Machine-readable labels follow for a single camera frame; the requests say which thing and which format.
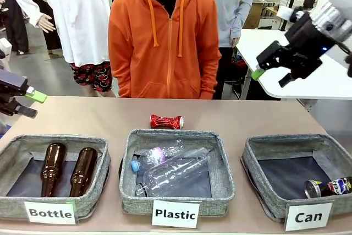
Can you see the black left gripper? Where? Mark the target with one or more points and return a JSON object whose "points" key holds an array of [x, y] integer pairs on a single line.
{"points": [[11, 82]]}

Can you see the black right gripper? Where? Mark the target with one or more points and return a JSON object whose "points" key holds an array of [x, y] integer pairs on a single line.
{"points": [[308, 34]]}

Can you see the brown glass bottle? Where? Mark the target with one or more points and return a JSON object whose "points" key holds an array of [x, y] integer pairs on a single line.
{"points": [[82, 171], [52, 169]]}

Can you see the dark crushed soda can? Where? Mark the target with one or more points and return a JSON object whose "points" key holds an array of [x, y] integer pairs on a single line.
{"points": [[330, 188]]}

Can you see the small pink-labelled plastic bottle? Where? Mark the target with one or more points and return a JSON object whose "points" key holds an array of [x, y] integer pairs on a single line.
{"points": [[154, 156]]}

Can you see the large clear plastic bottle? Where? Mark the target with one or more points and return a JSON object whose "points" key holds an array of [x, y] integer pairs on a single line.
{"points": [[176, 174]]}

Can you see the grey fabric basket labelled Bottle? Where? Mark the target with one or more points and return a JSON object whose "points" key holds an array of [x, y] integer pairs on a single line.
{"points": [[16, 207]]}

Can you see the grey fabric basket labelled Can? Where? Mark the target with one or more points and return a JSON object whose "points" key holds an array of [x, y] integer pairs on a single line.
{"points": [[255, 180]]}

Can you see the crushed red can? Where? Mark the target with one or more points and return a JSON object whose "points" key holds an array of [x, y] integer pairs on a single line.
{"points": [[165, 121]]}

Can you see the grey fabric basket labelled Plastic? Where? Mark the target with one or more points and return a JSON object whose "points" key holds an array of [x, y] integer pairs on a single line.
{"points": [[170, 136]]}

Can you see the white Can label card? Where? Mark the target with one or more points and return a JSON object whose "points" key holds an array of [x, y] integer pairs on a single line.
{"points": [[308, 216]]}

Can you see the white work table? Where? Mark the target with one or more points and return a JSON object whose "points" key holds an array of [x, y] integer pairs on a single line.
{"points": [[316, 89]]}

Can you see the red floral black trousers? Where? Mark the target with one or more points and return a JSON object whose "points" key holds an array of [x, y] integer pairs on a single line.
{"points": [[93, 75]]}

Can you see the person in dark clothes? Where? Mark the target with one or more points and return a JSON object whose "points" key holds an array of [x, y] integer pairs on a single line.
{"points": [[13, 26]]}

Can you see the mannequin in white shirt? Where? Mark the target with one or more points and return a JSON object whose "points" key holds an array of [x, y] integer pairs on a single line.
{"points": [[82, 12]]}

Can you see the white Bottle label card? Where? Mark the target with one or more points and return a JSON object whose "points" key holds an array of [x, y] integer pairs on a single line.
{"points": [[49, 213]]}

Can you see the person in orange hoodie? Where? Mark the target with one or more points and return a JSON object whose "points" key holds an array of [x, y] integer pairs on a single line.
{"points": [[165, 53]]}

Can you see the white Plastic label card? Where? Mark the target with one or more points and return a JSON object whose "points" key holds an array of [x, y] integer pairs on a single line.
{"points": [[175, 214]]}

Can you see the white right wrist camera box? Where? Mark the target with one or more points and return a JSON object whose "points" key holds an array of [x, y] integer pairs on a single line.
{"points": [[284, 13]]}

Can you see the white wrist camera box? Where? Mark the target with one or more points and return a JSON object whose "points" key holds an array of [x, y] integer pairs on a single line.
{"points": [[284, 13], [5, 49]]}

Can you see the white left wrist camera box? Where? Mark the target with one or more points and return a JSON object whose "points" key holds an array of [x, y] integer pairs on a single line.
{"points": [[5, 49]]}

